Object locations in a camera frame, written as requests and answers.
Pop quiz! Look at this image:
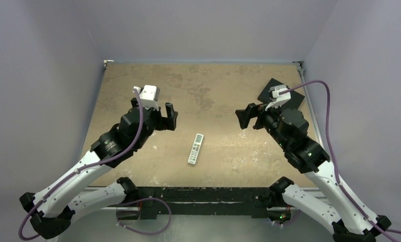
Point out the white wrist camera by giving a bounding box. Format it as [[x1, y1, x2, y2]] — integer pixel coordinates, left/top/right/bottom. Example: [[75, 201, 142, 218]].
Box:
[[133, 85, 160, 110], [265, 85, 291, 110]]

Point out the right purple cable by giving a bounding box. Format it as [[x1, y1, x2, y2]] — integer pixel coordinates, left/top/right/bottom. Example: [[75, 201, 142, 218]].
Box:
[[280, 80, 401, 242]]

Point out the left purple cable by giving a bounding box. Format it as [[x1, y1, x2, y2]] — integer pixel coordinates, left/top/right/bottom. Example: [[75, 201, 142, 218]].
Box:
[[18, 87, 145, 241]]

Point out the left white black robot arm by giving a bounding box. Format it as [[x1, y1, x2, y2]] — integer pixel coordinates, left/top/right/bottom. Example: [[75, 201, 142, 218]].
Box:
[[19, 100, 178, 239]]

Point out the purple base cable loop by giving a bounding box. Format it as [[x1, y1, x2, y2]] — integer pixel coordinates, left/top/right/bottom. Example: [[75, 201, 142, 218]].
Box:
[[115, 195, 173, 236]]

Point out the white remote control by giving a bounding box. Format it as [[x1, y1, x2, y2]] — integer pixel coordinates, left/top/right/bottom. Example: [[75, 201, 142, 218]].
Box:
[[187, 134, 204, 165]]

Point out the black foam block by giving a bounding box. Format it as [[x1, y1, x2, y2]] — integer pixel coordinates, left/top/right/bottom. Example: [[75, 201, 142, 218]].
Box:
[[257, 78, 305, 109]]

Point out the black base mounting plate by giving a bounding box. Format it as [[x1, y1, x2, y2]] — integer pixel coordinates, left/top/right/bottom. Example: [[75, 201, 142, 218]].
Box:
[[126, 187, 287, 219]]

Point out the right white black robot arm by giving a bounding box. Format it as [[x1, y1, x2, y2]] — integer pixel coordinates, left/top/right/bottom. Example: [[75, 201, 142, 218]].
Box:
[[235, 103, 391, 241]]

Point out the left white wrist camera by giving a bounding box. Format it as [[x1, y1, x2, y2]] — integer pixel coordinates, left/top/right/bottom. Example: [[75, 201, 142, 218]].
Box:
[[133, 85, 160, 110]]

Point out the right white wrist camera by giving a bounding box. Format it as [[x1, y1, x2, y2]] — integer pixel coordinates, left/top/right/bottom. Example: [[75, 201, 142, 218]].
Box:
[[265, 85, 291, 110]]

